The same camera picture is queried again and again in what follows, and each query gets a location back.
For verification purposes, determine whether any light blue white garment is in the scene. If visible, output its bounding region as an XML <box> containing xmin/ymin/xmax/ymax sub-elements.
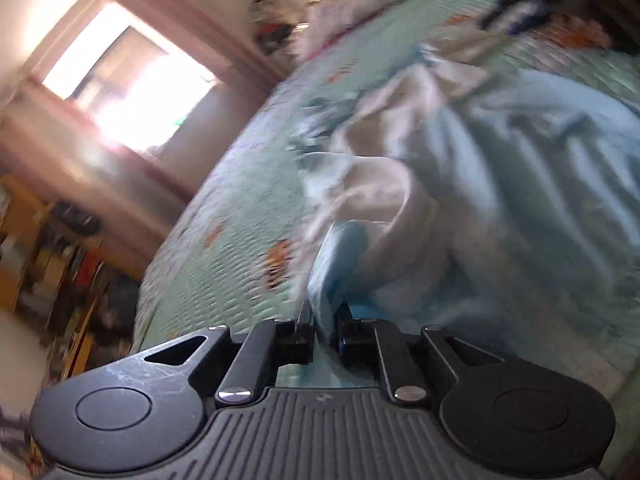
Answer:
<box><xmin>293</xmin><ymin>29</ymin><xmax>639</xmax><ymax>396</ymax></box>

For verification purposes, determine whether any green quilted bedspread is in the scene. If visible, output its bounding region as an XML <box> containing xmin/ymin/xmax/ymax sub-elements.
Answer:
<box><xmin>134</xmin><ymin>0</ymin><xmax>639</xmax><ymax>474</ymax></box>

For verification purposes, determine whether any orange wooden bookshelf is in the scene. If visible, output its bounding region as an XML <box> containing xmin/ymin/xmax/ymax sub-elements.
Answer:
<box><xmin>1</xmin><ymin>174</ymin><xmax>142</xmax><ymax>386</ymax></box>

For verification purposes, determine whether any black bag on shelf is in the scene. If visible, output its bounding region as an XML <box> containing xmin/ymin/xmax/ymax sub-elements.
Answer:
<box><xmin>50</xmin><ymin>200</ymin><xmax>102</xmax><ymax>236</ymax></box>

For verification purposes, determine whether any pink window curtain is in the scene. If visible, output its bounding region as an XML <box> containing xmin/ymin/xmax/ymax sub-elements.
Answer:
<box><xmin>1</xmin><ymin>0</ymin><xmax>307</xmax><ymax>276</ymax></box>

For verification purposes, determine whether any dark blue cloth item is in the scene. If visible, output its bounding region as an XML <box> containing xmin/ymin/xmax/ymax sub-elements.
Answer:
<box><xmin>478</xmin><ymin>0</ymin><xmax>551</xmax><ymax>36</ymax></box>

